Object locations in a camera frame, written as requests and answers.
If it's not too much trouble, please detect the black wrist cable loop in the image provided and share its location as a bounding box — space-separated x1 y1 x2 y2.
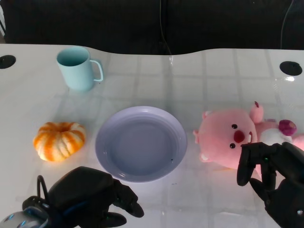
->
36 175 51 205

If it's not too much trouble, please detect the pink plush doll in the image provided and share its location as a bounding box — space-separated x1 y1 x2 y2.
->
192 101 304 171

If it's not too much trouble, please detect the orange white striped pumpkin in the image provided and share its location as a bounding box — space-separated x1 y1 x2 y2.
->
32 122 86 162

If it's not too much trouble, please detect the black table cable grommet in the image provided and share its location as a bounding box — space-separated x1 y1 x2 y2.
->
0 55 17 69
279 61 303 76

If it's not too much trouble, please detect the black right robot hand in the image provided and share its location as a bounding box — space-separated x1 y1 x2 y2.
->
237 142 304 228

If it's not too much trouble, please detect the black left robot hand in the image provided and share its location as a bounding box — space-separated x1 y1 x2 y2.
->
47 166 145 228

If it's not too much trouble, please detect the black backdrop cloth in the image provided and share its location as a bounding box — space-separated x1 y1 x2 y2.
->
0 0 304 55

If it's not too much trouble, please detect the thin grey hanging cable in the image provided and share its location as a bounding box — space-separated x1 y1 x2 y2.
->
281 0 297 49

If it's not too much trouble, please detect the light blue mug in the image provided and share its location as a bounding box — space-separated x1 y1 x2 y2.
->
56 46 104 92

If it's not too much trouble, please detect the lavender round plate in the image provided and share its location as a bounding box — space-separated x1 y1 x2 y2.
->
95 105 188 183

